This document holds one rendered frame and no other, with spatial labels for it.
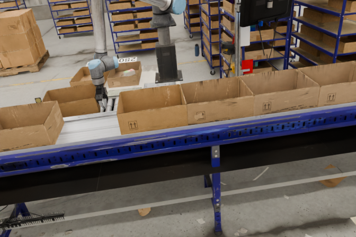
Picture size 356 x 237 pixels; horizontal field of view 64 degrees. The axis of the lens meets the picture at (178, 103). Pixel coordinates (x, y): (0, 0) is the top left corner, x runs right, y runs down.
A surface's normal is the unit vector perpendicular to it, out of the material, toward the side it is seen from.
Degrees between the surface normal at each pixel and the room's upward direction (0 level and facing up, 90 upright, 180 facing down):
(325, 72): 89
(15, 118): 89
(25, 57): 90
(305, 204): 0
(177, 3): 95
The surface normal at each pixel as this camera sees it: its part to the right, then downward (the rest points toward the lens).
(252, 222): -0.09, -0.88
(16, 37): 0.18, 0.48
